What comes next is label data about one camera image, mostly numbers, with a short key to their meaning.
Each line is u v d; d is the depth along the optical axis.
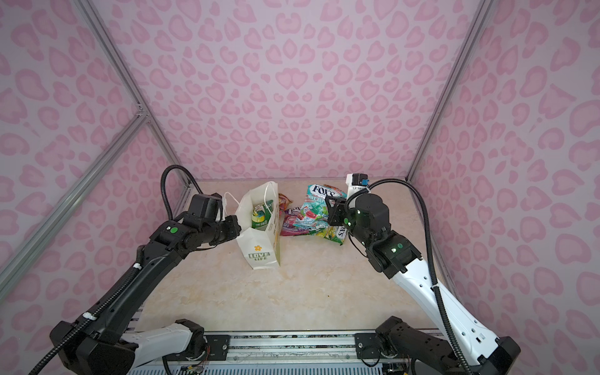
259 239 0.75
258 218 0.83
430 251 0.47
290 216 1.01
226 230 0.66
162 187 0.55
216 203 0.58
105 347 0.39
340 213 0.58
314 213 0.67
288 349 0.74
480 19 0.71
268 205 0.89
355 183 0.57
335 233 0.98
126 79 0.83
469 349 0.37
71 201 0.63
